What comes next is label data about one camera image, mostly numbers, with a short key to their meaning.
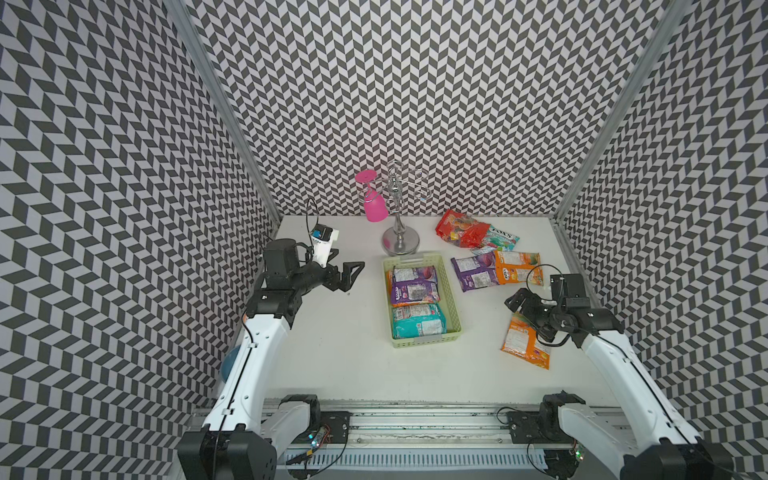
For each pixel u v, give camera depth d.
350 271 0.65
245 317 0.51
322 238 0.64
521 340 0.86
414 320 0.89
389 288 0.96
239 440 0.38
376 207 1.03
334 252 0.76
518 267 1.02
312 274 0.63
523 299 0.72
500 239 1.09
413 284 0.96
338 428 0.72
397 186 0.89
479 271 0.99
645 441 0.41
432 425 0.75
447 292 0.96
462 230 1.07
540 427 0.71
